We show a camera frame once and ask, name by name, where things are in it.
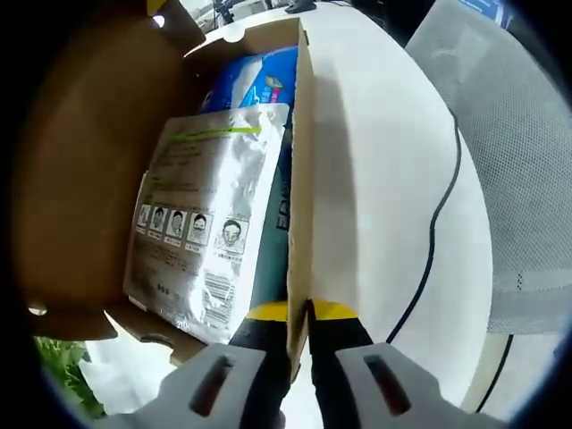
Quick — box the white blue wet wipes pack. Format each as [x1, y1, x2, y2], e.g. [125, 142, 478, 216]
[248, 123, 297, 310]

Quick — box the grey mesh chair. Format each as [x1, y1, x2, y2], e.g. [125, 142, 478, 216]
[404, 0, 572, 335]

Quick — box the blue soft tissue pack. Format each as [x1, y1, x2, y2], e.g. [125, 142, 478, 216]
[200, 44, 299, 114]

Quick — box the thin black cable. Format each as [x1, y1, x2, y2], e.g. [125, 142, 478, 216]
[385, 119, 465, 346]

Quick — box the brown cardboard shoe box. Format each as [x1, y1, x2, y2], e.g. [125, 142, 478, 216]
[12, 0, 364, 397]

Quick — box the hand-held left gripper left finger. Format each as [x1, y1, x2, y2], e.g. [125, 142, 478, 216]
[105, 301, 296, 429]

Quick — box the thick black cable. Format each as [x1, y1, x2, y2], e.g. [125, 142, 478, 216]
[475, 333, 516, 413]

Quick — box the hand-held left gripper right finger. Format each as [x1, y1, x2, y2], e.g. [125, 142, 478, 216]
[306, 299, 506, 429]

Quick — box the green potted plant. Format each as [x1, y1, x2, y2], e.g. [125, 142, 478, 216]
[33, 336, 107, 420]

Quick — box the silver face mask packet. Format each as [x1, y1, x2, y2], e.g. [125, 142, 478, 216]
[122, 102, 290, 334]

